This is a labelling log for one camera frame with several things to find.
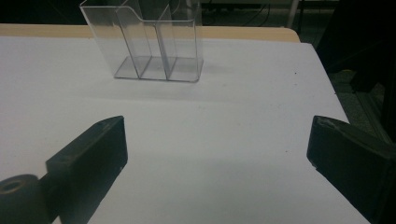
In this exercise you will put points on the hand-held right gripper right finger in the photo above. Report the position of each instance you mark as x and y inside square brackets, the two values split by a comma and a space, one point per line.
[351, 165]

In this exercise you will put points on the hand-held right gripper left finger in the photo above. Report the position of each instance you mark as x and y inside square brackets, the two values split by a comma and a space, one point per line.
[90, 161]

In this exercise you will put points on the clear acrylic organizer box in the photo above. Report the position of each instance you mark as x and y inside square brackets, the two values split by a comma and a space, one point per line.
[155, 43]

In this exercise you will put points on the white table cover sheet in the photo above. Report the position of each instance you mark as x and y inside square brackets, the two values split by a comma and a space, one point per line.
[202, 124]

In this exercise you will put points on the metal stand leg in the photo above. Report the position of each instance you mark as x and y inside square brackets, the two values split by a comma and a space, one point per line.
[292, 14]

